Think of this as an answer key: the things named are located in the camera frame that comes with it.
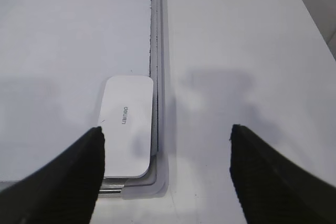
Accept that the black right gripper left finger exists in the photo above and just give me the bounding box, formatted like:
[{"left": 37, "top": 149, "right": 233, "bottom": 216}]
[{"left": 1, "top": 126, "right": 105, "bottom": 223}]

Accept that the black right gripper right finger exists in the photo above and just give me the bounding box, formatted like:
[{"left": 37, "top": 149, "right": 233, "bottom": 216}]
[{"left": 229, "top": 124, "right": 335, "bottom": 223}]

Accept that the white whiteboard eraser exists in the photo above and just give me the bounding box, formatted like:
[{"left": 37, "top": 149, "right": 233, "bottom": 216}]
[{"left": 98, "top": 76, "right": 154, "bottom": 179}]

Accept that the whiteboard with aluminium frame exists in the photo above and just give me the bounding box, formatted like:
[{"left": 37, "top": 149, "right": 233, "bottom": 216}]
[{"left": 1, "top": 0, "right": 167, "bottom": 199}]

